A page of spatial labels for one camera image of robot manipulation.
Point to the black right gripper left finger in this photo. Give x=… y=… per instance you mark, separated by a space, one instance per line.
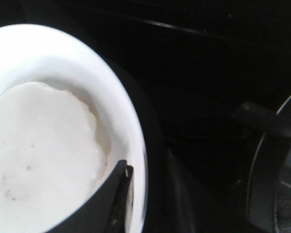
x=106 y=210

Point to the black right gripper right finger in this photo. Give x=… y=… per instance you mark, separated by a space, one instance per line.
x=178 y=215

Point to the fried egg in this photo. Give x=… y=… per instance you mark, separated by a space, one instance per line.
x=50 y=160

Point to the white round plate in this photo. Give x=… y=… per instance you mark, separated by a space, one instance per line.
x=30 y=52

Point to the black right pan support grate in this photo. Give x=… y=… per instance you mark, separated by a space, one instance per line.
x=268 y=199

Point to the black glass gas stove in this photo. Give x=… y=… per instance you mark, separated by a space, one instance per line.
x=186 y=65

